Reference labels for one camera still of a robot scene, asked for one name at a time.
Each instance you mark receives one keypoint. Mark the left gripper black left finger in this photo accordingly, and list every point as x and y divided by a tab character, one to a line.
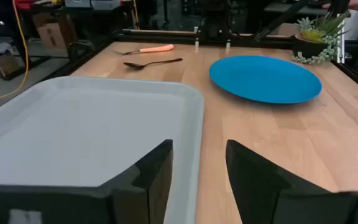
73	205

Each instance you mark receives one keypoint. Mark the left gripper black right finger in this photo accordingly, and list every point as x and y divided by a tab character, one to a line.
259	193

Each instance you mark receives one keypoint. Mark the blue plate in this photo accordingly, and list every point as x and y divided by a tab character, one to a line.
266	79

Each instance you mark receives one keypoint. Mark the black spoon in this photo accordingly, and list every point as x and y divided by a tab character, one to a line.
154	63

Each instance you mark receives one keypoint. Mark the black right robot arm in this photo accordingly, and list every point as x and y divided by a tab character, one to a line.
213	18

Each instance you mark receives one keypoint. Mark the white plastic tray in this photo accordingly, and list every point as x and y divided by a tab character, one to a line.
73	124

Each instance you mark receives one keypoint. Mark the small brown box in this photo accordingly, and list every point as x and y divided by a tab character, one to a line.
5	63

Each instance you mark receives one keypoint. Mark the succulent plant in black pot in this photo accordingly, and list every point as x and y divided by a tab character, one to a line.
312	43

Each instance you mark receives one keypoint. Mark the cardboard box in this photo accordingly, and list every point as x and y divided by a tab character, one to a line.
53	34

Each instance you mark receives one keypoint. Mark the white marker post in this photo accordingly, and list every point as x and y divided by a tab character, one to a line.
196	43
228	44

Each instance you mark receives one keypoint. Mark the black diagonal frame strut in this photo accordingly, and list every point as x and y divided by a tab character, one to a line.
278	20

